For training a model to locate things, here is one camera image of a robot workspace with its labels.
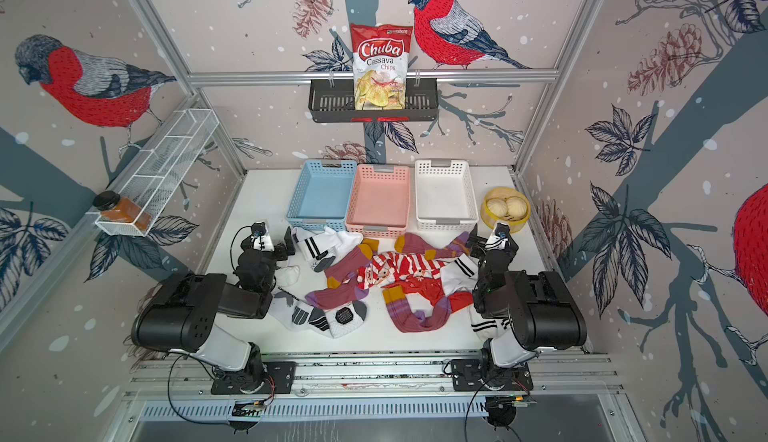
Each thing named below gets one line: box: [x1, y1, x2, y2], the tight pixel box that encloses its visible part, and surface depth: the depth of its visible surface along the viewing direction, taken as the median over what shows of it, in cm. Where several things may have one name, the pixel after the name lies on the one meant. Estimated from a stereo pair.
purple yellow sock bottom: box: [382, 285, 452, 333], surface depth 84 cm
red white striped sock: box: [356, 252, 446, 289], surface depth 92 cm
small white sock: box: [274, 265, 300, 287], surface depth 92 cm
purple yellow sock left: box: [304, 243, 373, 309], surface depth 90 cm
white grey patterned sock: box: [269, 297, 367, 339], surface depth 84 cm
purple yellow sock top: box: [395, 232, 471, 260], surface depth 99 cm
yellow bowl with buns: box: [481, 186, 531, 233], surface depth 103 cm
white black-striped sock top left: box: [292, 227, 364, 272], surface depth 100 cm
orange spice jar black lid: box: [92, 190, 152, 231], surface depth 63 cm
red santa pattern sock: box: [380, 277, 475, 313], surface depth 87 cm
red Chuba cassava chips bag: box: [350, 23, 414, 110], surface depth 87 cm
